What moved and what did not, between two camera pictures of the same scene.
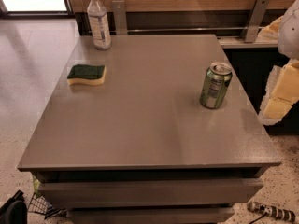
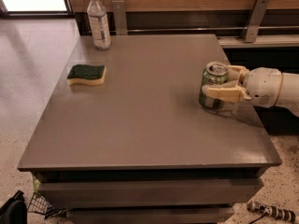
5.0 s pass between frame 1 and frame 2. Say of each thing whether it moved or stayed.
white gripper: moved
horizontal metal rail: stayed
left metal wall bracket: stayed
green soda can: stayed
